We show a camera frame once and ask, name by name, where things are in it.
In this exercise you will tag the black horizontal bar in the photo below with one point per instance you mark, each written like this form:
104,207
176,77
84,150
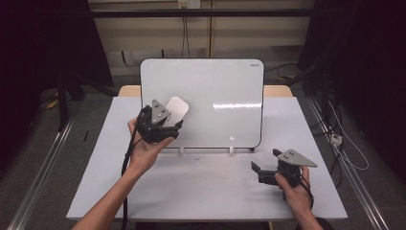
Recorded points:
204,13

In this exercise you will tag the small black pen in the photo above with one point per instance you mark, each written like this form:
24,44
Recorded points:
85,136

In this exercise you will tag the white whiteboard eraser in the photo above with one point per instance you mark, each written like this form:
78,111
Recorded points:
177,108

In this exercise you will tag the black curtain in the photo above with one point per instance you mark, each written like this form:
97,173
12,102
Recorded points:
367,64
48,48

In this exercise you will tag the person's left hand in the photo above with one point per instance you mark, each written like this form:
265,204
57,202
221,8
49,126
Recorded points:
145,153

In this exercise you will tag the black metal stand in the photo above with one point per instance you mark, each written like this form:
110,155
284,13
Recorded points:
62,102

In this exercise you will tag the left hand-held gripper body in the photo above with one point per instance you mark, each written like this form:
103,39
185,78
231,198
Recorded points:
153,123

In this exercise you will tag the wooden table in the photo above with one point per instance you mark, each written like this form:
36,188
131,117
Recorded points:
129,91

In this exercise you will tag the white whiteboard clip stand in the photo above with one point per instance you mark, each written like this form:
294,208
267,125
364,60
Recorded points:
231,150
181,149

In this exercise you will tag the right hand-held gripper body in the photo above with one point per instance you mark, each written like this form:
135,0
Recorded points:
290,164

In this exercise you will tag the white wall socket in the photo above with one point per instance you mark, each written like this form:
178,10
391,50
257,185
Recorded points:
189,3

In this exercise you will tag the aluminium floor rail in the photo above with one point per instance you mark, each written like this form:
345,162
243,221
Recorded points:
38,179
348,166

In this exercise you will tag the white power strip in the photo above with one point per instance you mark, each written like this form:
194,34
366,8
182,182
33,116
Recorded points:
336,139

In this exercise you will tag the person's dark clothing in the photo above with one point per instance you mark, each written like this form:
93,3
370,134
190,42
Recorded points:
204,226

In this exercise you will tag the white whiteboard with black rim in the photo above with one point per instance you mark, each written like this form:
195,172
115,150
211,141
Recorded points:
217,127

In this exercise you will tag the person's right hand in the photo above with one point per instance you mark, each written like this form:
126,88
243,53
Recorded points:
293,198

